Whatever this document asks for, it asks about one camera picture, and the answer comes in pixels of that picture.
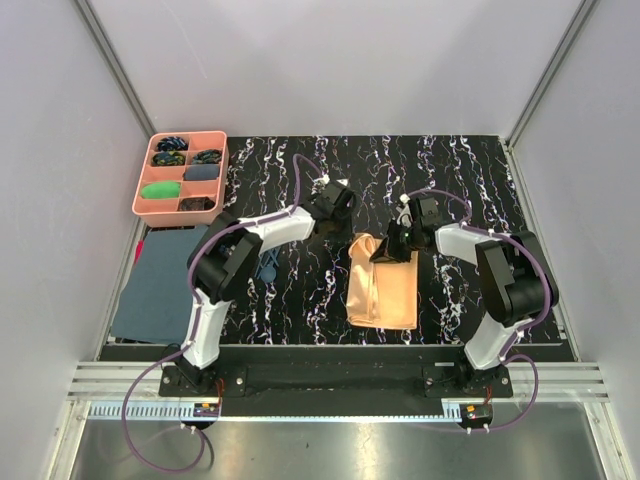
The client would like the pink divided organizer tray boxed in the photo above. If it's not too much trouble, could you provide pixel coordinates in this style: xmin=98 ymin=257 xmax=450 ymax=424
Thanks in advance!
xmin=131 ymin=131 xmax=229 ymax=228

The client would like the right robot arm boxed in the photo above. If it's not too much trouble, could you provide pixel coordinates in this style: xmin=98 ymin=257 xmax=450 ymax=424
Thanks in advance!
xmin=369 ymin=189 xmax=559 ymax=397

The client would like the blue patterned roll top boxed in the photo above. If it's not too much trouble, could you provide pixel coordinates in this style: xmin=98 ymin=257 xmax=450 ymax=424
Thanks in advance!
xmin=155 ymin=136 xmax=188 ymax=152

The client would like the blue yellow patterned roll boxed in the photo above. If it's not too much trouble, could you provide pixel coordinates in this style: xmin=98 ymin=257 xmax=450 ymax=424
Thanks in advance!
xmin=151 ymin=151 xmax=186 ymax=167

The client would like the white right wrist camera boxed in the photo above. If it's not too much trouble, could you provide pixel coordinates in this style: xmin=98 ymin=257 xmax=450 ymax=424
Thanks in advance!
xmin=396 ymin=194 xmax=413 ymax=228

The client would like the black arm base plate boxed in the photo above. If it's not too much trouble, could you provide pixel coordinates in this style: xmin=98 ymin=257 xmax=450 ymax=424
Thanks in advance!
xmin=159 ymin=345 xmax=513 ymax=399

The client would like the aluminium post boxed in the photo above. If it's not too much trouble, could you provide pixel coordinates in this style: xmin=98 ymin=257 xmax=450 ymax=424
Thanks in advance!
xmin=505 ymin=0 xmax=599 ymax=148
xmin=71 ymin=0 xmax=157 ymax=137

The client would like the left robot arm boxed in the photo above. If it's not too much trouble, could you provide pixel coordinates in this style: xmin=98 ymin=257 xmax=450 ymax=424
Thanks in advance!
xmin=180 ymin=178 xmax=356 ymax=396

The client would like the peach cloth napkin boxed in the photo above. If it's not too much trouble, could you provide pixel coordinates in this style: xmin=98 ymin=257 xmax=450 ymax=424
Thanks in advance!
xmin=346 ymin=233 xmax=419 ymax=330

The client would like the aluminium frame rail front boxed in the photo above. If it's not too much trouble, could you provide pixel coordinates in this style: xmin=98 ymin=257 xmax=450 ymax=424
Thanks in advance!
xmin=68 ymin=362 xmax=609 ymax=423

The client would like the black marble pattern mat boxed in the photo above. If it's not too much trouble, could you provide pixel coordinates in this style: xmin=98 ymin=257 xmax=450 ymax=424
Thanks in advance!
xmin=222 ymin=135 xmax=527 ymax=345

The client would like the right rear aluminium post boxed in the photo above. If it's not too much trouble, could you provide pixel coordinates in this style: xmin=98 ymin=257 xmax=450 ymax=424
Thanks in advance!
xmin=505 ymin=0 xmax=599 ymax=148

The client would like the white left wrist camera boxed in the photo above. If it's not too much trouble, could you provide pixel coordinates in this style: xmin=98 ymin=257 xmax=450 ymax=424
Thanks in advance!
xmin=320 ymin=175 xmax=349 ymax=187

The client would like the grey folded cloth in tray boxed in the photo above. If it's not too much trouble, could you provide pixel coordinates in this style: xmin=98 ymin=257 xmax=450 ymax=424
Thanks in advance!
xmin=183 ymin=164 xmax=220 ymax=181

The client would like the blue grey folded napkin stack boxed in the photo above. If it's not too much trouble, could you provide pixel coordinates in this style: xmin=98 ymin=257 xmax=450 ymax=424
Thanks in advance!
xmin=110 ymin=226 xmax=207 ymax=345

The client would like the blue patterned roll right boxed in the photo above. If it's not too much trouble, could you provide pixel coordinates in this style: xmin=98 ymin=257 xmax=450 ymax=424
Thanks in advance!
xmin=192 ymin=149 xmax=222 ymax=165

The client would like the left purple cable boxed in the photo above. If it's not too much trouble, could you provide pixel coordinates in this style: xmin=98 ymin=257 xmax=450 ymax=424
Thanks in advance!
xmin=119 ymin=153 xmax=331 ymax=474

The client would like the green rolled cloth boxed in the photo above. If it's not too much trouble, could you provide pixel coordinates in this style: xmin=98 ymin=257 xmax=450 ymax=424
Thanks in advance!
xmin=139 ymin=181 xmax=181 ymax=200

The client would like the dark patterned cloth roll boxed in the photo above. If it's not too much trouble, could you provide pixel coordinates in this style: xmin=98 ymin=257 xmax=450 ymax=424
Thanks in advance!
xmin=178 ymin=197 xmax=215 ymax=212

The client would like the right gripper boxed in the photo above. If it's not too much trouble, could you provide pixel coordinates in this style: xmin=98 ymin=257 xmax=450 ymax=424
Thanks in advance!
xmin=370 ymin=219 xmax=422 ymax=264

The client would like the left rear aluminium post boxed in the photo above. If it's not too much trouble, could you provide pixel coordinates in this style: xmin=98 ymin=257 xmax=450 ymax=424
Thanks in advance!
xmin=71 ymin=0 xmax=157 ymax=137

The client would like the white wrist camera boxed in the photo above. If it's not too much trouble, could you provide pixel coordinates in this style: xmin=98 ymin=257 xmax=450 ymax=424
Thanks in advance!
xmin=396 ymin=194 xmax=413 ymax=228
xmin=320 ymin=175 xmax=349 ymax=187

